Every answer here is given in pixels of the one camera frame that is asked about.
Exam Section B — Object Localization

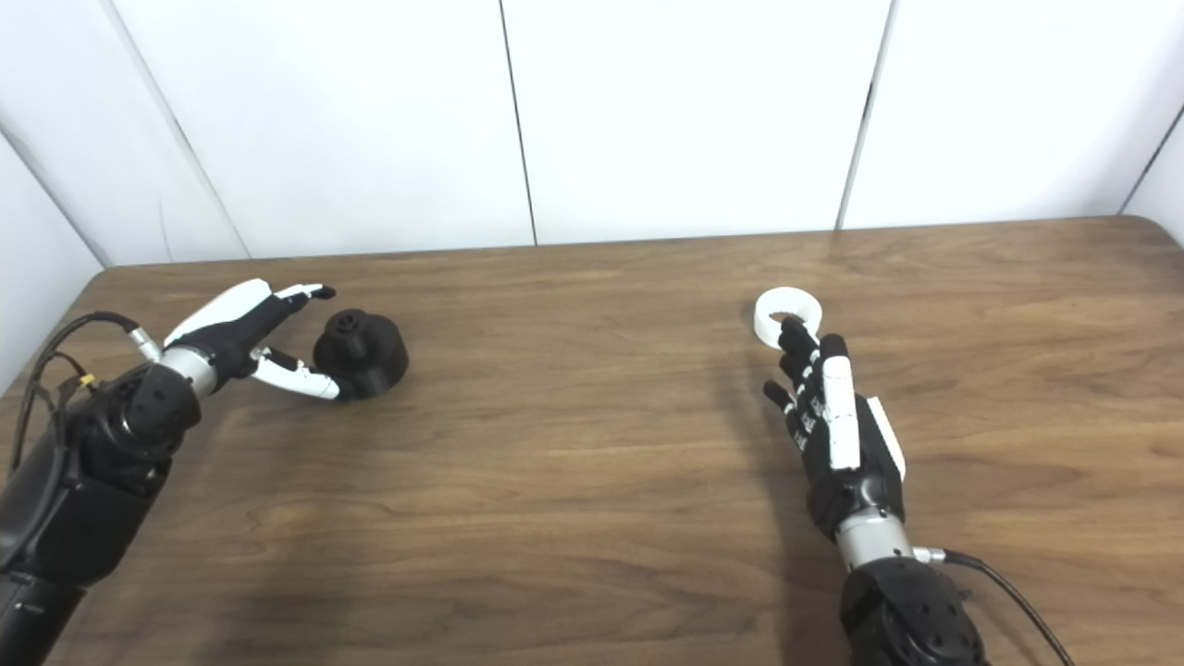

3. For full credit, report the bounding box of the white plastic ring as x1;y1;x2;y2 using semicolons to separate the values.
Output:
753;288;822;351

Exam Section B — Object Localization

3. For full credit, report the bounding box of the thin wire with yellow connector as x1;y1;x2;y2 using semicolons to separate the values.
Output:
26;350;99;436

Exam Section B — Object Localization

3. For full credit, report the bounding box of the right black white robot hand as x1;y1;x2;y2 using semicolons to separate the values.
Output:
763;317;907;542

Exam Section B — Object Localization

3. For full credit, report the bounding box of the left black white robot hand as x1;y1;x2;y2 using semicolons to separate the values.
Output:
162;278;341;401

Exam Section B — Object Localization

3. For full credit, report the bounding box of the round black plastic part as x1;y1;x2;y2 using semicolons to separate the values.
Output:
313;309;410;401

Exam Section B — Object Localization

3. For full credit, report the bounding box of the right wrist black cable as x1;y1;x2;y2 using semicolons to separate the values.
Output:
911;546;1079;666

